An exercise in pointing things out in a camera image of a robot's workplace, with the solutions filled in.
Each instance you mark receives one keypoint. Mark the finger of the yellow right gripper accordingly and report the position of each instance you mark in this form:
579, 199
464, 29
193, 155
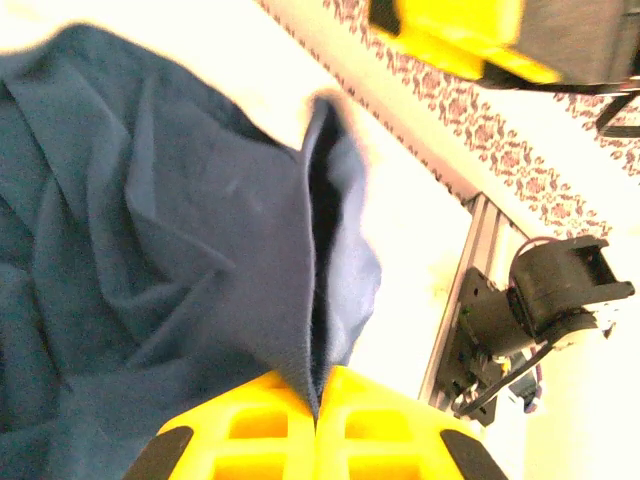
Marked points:
450, 25

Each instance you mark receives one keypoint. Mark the navy blue t-shirt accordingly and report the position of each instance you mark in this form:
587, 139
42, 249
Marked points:
150, 225

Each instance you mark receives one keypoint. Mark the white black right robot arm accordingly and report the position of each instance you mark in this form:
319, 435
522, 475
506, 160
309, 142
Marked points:
550, 285

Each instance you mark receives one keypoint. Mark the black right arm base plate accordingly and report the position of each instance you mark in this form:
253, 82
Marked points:
475, 320

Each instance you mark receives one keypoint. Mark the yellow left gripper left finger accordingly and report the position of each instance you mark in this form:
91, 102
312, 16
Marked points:
200, 435

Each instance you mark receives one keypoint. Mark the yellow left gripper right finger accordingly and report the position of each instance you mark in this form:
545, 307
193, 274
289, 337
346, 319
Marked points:
400, 420

